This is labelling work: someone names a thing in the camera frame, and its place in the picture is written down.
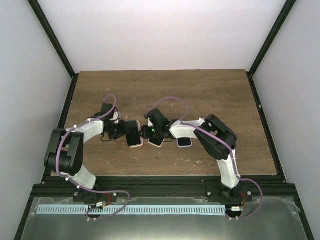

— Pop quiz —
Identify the purple phone case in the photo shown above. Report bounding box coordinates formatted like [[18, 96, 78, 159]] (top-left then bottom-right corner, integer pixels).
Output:
[[176, 137, 193, 149]]

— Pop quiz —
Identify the left black frame post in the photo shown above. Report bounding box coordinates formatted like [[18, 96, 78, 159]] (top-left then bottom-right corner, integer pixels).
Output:
[[26, 0, 77, 80]]

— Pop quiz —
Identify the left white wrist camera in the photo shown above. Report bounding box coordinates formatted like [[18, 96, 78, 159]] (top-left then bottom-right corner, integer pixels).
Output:
[[110, 111, 121, 124]]

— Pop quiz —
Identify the pink phone case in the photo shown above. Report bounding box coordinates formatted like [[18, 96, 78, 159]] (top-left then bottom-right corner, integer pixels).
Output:
[[127, 121, 143, 148]]

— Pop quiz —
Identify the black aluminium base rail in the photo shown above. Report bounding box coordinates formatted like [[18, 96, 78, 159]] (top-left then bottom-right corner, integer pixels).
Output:
[[30, 175, 298, 204]]

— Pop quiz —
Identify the beige phone case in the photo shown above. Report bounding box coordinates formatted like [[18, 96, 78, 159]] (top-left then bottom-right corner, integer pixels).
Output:
[[147, 138, 165, 148]]

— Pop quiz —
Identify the black frame post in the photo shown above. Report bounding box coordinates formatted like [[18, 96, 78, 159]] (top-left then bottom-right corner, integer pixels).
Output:
[[26, 0, 77, 80], [247, 0, 298, 76]]

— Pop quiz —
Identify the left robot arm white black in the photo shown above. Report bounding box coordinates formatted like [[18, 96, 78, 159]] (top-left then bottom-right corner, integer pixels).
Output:
[[44, 103, 126, 202]]

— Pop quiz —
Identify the light blue slotted cable duct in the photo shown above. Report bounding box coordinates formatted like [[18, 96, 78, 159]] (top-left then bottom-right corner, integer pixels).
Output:
[[36, 204, 226, 216]]

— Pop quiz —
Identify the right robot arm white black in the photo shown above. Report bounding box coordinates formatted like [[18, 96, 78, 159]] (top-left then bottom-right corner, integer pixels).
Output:
[[139, 108, 241, 202]]

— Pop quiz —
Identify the right black frame post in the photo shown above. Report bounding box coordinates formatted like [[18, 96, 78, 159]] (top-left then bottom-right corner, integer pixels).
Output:
[[247, 0, 298, 76]]

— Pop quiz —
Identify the black phone teal edge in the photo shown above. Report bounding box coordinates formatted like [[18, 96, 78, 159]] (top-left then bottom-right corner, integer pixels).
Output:
[[126, 120, 142, 148]]

